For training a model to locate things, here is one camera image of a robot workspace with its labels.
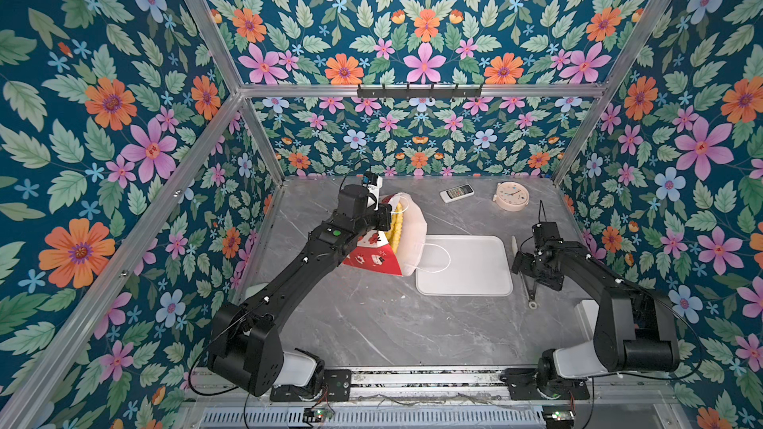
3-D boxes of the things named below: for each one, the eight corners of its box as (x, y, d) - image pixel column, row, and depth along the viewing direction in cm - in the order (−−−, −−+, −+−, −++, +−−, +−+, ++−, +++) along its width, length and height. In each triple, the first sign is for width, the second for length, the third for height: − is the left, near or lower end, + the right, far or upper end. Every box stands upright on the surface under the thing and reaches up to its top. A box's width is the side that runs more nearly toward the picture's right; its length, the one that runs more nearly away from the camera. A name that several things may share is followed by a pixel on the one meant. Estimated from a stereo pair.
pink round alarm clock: (496, 212, 111) (497, 207, 109) (489, 185, 120) (490, 180, 117) (531, 211, 111) (534, 207, 109) (522, 185, 120) (524, 180, 117)
